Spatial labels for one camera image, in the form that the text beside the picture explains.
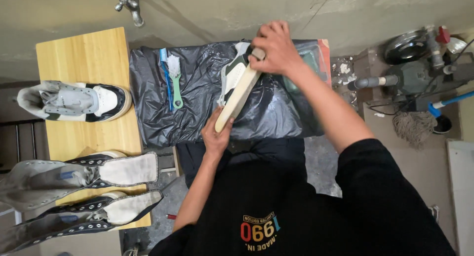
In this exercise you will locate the blue toothbrush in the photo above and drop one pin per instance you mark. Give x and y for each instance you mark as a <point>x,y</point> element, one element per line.
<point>167,82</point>

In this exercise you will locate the green container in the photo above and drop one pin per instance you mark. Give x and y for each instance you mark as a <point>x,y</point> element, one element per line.
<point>313,61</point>

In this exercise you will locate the dark metal rack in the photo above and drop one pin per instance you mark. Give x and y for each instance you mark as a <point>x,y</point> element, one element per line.
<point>18,141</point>

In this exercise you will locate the orange edged board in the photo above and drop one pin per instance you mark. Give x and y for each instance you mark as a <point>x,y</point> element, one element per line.
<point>324,56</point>

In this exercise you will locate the black round cup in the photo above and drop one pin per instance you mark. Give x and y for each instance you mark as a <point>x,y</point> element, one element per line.
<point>443,124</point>

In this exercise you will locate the white panel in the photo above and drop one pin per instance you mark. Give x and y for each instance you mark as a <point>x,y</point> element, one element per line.
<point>463,196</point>

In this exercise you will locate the grey plastic pipe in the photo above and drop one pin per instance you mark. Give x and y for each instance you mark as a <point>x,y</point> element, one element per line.
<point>372,82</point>

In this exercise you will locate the white green sneaker beige sole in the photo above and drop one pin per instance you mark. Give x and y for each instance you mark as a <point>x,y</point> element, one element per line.
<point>234,76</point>

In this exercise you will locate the wooden stool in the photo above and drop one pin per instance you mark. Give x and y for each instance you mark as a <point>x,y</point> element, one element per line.
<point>171,161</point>

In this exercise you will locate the person's right hand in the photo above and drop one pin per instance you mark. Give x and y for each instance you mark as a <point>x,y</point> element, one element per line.
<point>279,50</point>

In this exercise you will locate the person's black shirt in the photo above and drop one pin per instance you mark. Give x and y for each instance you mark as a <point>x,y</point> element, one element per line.
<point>296,211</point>

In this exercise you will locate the grey water pump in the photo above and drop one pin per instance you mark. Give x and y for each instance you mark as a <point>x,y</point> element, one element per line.
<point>418,80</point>

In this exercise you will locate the grey high-top sneaker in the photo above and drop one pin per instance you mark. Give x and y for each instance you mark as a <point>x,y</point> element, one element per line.
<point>66,176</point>
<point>85,215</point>

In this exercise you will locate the pile of white debris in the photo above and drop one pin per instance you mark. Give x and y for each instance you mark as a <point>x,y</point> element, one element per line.
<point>343,70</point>

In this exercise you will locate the person's left hand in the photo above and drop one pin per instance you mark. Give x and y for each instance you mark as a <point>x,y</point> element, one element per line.
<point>214,137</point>

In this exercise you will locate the white black low sneaker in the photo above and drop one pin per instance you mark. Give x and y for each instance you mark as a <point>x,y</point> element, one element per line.
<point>74,100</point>

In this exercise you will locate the small red item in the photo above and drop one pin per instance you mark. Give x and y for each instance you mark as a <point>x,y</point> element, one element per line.
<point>171,216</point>

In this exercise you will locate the round metal lid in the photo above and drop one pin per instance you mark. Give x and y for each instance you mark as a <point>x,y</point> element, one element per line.
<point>403,46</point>

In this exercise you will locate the metal wall tap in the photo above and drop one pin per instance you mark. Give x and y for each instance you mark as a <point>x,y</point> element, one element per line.
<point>131,2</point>

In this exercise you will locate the black plastic sheet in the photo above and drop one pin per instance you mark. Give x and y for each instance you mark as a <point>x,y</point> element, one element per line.
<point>196,96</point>

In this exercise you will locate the wooden table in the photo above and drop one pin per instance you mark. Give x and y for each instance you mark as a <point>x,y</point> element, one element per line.
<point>85,59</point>

